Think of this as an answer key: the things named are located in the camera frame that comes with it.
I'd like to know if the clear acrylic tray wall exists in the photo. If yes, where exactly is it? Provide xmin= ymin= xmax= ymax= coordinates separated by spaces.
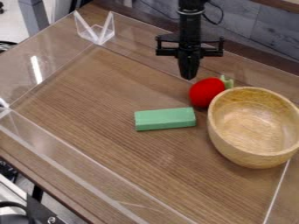
xmin=0 ymin=9 xmax=299 ymax=224

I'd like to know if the wooden bowl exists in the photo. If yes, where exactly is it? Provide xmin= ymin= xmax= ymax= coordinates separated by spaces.
xmin=206 ymin=87 xmax=299 ymax=169

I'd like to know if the green rectangular block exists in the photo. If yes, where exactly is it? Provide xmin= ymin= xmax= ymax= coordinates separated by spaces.
xmin=134 ymin=107 xmax=196 ymax=131

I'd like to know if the red plush fruit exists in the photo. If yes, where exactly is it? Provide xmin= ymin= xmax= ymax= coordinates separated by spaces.
xmin=189 ymin=75 xmax=234 ymax=108

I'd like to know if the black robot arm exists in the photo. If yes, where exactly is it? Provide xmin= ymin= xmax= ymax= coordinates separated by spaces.
xmin=154 ymin=0 xmax=224 ymax=81

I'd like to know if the black clamp bracket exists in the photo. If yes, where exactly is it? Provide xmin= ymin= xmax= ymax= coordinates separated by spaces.
xmin=0 ymin=194 xmax=67 ymax=224

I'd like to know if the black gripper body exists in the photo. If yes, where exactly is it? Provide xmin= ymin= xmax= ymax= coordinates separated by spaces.
xmin=154 ymin=32 xmax=224 ymax=58

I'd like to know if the grey table leg post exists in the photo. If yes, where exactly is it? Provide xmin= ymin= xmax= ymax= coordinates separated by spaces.
xmin=17 ymin=0 xmax=49 ymax=36

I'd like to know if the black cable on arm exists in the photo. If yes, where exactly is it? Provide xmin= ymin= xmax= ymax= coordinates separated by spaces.
xmin=201 ymin=0 xmax=225 ymax=26

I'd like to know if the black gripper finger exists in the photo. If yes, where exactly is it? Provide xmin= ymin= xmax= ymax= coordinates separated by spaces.
xmin=177 ymin=56 xmax=189 ymax=80
xmin=189 ymin=55 xmax=200 ymax=80

